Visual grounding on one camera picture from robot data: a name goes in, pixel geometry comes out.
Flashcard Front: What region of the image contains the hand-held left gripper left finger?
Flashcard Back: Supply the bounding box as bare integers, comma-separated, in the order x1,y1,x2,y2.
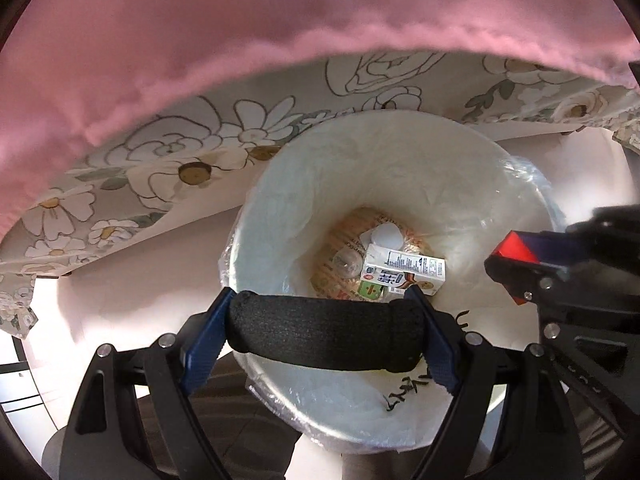
60,286,237,480

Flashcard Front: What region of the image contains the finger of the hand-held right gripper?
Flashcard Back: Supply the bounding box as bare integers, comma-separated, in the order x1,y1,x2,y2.
515,204,640,267
485,254,640,441

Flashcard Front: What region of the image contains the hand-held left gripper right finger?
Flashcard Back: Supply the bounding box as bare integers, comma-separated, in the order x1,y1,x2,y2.
405,284,586,480

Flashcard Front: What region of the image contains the red cube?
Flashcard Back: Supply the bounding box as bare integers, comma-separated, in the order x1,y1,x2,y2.
499,230,542,267

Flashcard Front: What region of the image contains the white milk carton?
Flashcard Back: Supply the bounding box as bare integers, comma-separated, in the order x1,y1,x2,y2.
361,245,446,297

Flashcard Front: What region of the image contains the black foam roll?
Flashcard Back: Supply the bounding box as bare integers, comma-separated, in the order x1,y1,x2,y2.
227,290,426,374

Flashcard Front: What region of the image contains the clear plastic bottle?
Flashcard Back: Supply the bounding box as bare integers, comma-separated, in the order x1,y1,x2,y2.
332,247,364,281

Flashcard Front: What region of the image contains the white trash bin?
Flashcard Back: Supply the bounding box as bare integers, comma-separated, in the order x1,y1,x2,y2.
217,110,566,453

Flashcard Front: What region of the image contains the person's left leg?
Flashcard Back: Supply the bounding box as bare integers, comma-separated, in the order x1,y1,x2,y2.
45,352,351,480

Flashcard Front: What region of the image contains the white round lid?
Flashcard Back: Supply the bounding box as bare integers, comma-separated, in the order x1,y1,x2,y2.
361,222,405,252

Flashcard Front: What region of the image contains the orange striped snack bag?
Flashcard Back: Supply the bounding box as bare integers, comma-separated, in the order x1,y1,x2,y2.
310,207,431,303

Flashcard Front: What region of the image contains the white drawer cabinet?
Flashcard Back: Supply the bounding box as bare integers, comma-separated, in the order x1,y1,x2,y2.
0,347,48,413

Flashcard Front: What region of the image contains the flower print bed sheet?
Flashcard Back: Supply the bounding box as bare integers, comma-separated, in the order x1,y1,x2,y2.
0,50,640,341

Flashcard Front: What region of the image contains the pink floral blanket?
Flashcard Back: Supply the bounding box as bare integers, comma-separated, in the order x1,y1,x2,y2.
0,0,640,241

